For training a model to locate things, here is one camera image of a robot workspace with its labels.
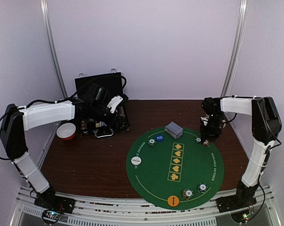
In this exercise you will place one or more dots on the black poker chip case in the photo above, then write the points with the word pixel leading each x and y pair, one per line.
pixel 95 92

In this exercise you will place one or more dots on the right circuit board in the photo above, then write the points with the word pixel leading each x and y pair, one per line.
pixel 242 216

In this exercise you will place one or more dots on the blue small blind button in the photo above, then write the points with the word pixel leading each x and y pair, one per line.
pixel 159 138

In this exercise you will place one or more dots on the aluminium frame post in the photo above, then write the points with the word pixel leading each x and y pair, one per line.
pixel 53 52
pixel 238 41

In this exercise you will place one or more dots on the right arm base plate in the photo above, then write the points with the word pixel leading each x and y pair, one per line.
pixel 230 203

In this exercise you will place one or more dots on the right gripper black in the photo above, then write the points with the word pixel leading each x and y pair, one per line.
pixel 209 133

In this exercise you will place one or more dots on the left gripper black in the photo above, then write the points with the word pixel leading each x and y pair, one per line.
pixel 110 124

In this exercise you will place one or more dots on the left aluminium frame post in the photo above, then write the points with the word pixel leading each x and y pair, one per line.
pixel 53 52

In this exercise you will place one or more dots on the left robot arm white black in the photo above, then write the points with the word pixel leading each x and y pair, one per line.
pixel 18 131

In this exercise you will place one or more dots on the white dealer button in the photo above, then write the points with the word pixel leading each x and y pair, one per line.
pixel 136 160

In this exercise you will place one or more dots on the round green poker mat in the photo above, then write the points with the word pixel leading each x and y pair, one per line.
pixel 170 166

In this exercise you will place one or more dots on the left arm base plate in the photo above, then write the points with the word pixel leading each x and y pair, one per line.
pixel 60 204

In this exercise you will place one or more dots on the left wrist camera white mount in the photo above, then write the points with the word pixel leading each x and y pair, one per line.
pixel 114 102

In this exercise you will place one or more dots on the right aluminium frame post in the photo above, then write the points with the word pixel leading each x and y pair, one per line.
pixel 238 41

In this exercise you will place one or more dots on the blue texas holdem card deck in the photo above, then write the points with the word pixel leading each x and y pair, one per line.
pixel 100 124

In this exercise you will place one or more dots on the left circuit board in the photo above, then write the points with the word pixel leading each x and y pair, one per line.
pixel 50 216

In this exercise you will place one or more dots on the green twenty chip stack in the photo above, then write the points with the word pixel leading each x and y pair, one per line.
pixel 151 142

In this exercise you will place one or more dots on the orange big blind button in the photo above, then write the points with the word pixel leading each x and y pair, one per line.
pixel 173 201

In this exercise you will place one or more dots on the white orange bowl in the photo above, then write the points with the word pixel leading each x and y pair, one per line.
pixel 66 131

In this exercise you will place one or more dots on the chip row in case left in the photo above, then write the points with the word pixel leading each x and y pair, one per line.
pixel 84 124

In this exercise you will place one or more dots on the circuit board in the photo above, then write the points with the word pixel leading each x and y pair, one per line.
pixel 242 216
pixel 50 216

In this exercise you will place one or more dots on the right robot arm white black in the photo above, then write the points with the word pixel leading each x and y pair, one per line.
pixel 266 126

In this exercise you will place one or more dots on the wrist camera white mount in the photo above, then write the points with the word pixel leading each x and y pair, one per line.
pixel 204 121
pixel 114 102

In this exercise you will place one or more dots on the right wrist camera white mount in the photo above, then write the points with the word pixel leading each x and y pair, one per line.
pixel 204 121

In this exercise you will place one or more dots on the deck of cards clear box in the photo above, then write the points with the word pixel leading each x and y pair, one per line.
pixel 174 130

